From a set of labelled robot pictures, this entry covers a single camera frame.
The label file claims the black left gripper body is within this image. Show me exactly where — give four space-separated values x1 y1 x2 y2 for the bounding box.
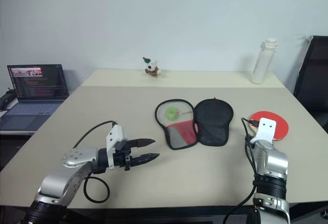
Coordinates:
113 139 134 172

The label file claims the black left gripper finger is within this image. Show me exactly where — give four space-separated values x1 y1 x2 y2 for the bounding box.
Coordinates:
130 153 160 168
128 138 156 149

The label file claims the black mesh paddle case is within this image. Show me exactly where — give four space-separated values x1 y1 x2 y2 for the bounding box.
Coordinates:
154 97 235 151

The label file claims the red table tennis paddle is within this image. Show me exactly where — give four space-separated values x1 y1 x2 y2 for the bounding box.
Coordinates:
249 110 290 142

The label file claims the green fuzzy toy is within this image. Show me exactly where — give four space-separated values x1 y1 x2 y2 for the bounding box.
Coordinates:
165 106 180 121

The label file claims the white plush toy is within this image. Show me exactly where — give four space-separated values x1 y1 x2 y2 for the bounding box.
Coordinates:
142 56 162 79

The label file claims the open laptop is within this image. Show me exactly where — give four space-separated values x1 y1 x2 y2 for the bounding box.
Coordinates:
0 64 70 132

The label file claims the white water bottle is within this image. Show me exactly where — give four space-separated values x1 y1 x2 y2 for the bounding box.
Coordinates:
250 37 279 85

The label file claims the black office chair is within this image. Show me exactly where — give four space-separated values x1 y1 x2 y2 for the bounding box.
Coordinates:
293 35 328 134

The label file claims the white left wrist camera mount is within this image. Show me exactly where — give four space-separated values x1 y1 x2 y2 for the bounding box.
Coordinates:
106 124 129 170

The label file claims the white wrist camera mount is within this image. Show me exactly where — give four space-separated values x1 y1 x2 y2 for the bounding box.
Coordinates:
250 117 277 144
106 124 129 170

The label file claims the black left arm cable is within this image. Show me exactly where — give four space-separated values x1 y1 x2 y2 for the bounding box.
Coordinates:
72 120 118 205

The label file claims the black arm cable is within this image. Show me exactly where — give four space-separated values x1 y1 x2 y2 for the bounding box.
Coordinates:
72 120 118 205
223 117 260 224

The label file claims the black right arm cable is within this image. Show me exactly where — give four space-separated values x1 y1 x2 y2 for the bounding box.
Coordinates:
223 117 260 224

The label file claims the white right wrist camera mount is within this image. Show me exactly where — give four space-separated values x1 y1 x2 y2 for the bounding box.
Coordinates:
250 117 277 144

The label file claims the black device with cables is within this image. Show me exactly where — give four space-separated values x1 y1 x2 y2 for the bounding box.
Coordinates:
0 88 16 111

